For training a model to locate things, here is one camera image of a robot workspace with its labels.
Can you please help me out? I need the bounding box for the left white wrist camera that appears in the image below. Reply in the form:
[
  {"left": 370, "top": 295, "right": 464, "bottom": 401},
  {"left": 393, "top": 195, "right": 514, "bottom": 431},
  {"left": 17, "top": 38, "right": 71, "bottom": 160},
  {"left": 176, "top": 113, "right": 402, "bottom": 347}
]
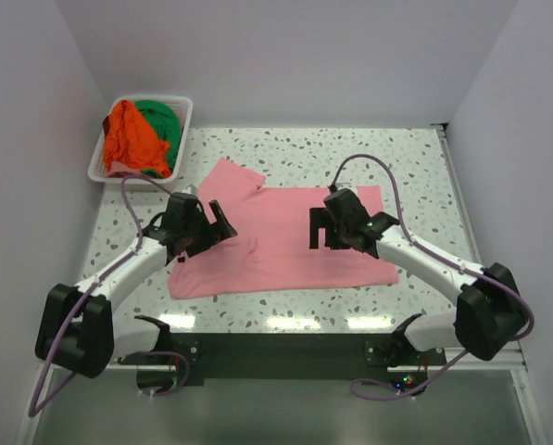
[{"left": 181, "top": 184, "right": 198, "bottom": 197}]

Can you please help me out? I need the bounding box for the green t shirt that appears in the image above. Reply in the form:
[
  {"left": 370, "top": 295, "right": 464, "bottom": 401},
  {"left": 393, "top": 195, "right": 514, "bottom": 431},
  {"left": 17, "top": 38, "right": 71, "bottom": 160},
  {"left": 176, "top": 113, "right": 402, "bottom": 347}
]
[{"left": 135, "top": 100, "right": 182, "bottom": 179}]

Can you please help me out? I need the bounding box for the orange t shirt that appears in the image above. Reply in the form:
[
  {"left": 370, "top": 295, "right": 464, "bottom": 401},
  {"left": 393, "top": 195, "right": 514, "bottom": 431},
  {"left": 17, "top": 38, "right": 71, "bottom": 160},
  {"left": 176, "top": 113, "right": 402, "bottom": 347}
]
[{"left": 104, "top": 100, "right": 150, "bottom": 174}]

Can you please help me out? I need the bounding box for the aluminium frame rail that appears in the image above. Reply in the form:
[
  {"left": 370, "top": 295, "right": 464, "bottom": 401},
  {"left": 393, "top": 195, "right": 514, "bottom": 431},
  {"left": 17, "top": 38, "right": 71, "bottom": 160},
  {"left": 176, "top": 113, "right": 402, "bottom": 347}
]
[{"left": 431, "top": 123, "right": 535, "bottom": 369}]

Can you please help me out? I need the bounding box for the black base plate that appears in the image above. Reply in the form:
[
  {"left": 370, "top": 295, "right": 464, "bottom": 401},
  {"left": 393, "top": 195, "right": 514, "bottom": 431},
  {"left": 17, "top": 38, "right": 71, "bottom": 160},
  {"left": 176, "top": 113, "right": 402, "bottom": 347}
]
[{"left": 119, "top": 333, "right": 446, "bottom": 392}]

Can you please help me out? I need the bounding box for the dark red garment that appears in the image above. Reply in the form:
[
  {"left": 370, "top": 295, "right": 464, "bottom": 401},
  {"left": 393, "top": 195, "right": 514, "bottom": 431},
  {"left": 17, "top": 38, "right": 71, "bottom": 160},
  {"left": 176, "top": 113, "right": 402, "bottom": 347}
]
[{"left": 102, "top": 115, "right": 110, "bottom": 136}]

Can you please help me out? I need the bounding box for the pink t shirt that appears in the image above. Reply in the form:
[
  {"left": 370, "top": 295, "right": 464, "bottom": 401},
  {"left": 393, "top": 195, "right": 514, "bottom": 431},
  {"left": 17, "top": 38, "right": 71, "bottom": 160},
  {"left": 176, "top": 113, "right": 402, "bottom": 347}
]
[{"left": 168, "top": 159, "right": 398, "bottom": 299}]

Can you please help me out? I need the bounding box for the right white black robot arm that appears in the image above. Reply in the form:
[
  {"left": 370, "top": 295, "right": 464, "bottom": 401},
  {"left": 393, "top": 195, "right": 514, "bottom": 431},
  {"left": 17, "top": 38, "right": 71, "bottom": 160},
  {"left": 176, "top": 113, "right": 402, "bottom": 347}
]
[{"left": 309, "top": 188, "right": 533, "bottom": 364}]

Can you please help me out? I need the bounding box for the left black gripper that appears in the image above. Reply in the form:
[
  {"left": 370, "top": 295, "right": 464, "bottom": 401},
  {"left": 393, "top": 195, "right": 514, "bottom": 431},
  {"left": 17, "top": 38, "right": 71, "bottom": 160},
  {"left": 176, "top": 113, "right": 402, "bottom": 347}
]
[{"left": 182, "top": 200, "right": 235, "bottom": 258}]

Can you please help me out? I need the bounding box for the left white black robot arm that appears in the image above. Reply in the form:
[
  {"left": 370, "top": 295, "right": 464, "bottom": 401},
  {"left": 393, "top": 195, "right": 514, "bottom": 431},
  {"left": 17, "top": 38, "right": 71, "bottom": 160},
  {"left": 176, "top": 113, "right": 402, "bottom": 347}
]
[{"left": 35, "top": 193, "right": 237, "bottom": 378}]

